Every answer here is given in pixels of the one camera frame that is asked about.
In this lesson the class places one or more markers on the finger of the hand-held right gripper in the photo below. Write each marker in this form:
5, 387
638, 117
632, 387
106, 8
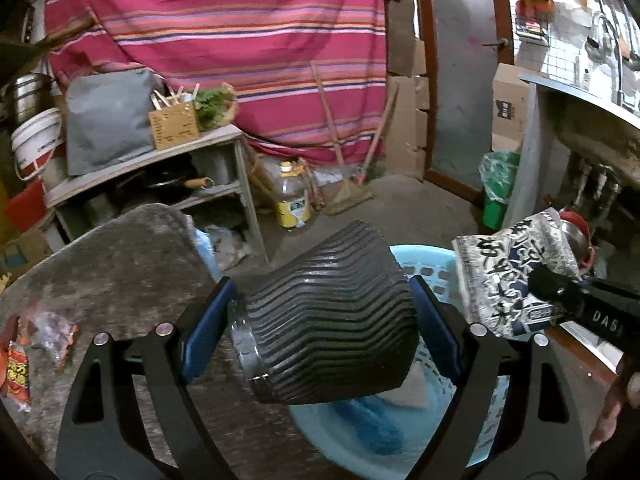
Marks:
555, 285

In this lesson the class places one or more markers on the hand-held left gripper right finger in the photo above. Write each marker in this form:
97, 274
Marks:
436, 321

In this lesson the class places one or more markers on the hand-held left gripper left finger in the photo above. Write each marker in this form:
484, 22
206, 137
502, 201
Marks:
210, 331

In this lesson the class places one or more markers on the black and white printed packet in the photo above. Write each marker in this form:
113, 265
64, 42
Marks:
505, 270

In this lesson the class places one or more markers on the light blue plastic basket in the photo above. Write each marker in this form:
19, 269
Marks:
435, 266

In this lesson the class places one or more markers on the black ribbed paper cup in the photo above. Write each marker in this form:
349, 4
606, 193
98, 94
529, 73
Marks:
325, 320

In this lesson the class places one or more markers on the red snack packet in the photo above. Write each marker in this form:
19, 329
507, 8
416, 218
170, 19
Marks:
15, 375

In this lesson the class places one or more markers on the person's right hand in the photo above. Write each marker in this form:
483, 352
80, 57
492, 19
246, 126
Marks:
612, 415

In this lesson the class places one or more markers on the red rimmed metal bowl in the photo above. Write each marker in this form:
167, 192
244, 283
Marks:
575, 237

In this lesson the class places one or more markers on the clear plastic bag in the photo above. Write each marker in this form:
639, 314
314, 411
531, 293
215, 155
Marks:
227, 247

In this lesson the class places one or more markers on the blue plastic wrapper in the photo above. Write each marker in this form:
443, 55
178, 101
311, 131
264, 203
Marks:
370, 422

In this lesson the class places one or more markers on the straw broom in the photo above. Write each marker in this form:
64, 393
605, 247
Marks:
350, 197

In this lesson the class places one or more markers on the yellow cooking oil bottle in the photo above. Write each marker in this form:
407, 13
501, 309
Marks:
291, 200

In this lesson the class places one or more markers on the clear orange snack wrapper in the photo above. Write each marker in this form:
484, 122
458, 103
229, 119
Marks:
52, 335

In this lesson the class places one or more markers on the concrete sink counter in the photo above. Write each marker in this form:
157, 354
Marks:
580, 115

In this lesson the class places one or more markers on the brown cardboard box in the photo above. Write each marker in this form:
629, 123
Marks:
510, 110

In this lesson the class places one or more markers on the wooden shelf table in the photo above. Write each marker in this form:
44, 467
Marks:
220, 136

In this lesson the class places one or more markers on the cardboard box with blue print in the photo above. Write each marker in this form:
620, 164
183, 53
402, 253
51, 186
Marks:
25, 252

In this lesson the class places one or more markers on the flat cardboard pieces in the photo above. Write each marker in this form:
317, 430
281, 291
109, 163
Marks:
407, 120

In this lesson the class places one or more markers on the cardboard box with sticks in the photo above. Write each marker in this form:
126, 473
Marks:
175, 127

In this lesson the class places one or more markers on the red plastic basket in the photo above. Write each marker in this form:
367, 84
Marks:
25, 205

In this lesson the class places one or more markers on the green leafy vegetables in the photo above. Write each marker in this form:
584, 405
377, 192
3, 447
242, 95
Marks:
212, 105

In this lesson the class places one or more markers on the grey metal door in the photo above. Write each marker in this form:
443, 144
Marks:
460, 75

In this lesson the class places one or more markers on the grey fabric cover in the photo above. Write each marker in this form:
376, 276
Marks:
110, 115

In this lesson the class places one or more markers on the white plastic bucket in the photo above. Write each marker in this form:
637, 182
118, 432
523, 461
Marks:
37, 140

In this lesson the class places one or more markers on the metal faucet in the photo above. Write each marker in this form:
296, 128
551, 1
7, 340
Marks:
602, 25

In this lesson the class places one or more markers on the metal pot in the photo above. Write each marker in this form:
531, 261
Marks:
27, 97

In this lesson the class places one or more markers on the pink striped cloth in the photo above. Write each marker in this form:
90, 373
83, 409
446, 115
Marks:
225, 25

